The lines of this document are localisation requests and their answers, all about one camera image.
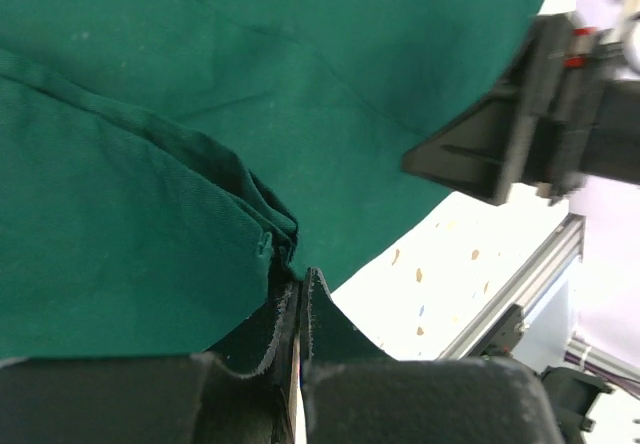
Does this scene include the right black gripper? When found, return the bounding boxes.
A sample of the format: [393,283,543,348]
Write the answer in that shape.
[401,13,639,205]

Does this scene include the aluminium rail frame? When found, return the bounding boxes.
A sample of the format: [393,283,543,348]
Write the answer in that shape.
[439,214,639,384]

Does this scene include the green surgical drape cloth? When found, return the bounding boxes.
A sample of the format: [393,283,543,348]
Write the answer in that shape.
[1,0,543,357]

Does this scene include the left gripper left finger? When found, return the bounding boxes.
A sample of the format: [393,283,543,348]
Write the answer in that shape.
[204,283,299,443]

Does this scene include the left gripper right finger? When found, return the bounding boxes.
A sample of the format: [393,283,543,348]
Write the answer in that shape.
[300,268,400,443]

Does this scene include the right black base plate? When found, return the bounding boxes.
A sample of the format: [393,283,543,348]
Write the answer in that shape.
[467,304,526,357]

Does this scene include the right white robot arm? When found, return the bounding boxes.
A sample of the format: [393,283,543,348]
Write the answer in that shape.
[402,14,639,443]

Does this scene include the right wrist camera red-capped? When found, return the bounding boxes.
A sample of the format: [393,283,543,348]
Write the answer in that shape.
[573,0,639,81]

